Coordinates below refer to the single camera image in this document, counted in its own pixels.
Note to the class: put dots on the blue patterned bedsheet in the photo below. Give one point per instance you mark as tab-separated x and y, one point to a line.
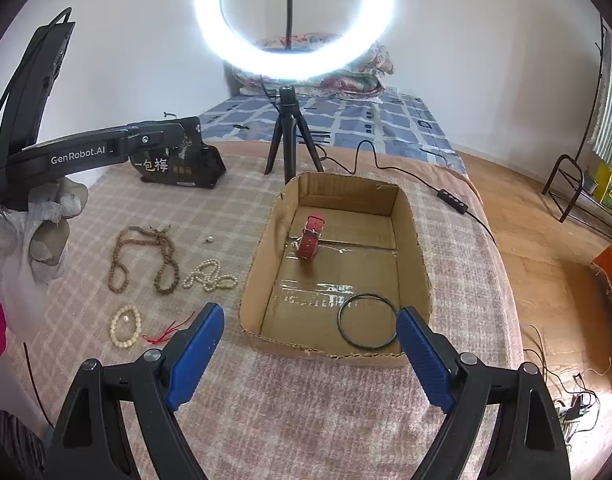
386	125

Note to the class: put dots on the black printed bag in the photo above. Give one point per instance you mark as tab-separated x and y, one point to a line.
185	170

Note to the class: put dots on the yellow box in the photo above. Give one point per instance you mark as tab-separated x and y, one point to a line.
611	185

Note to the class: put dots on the person's left hand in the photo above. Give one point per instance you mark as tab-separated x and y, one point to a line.
40	250

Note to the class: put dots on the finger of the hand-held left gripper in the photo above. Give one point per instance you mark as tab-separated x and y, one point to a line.
155	137

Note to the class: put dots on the small grey pot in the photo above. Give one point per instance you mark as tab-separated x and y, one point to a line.
589	182

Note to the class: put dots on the folded floral quilt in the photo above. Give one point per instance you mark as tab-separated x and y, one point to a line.
356	82

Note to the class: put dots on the black metal clothes rack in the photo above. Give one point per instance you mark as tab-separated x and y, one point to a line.
568	160

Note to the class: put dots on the dark knit cloth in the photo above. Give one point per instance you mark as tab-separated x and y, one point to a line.
10	450

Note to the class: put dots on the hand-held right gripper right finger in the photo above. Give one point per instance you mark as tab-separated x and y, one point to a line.
426	365

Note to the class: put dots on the black tripod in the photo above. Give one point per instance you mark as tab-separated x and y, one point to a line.
288	110

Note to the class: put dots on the cardboard box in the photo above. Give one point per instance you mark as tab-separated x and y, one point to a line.
336	255

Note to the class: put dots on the black phone holder gooseneck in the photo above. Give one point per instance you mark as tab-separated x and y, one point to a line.
289	10

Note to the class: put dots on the orange cloth covered table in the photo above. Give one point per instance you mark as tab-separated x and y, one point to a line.
611	260

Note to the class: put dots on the black bangle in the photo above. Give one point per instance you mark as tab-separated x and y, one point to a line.
339	321

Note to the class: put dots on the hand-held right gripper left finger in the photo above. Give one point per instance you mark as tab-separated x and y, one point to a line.
193	360

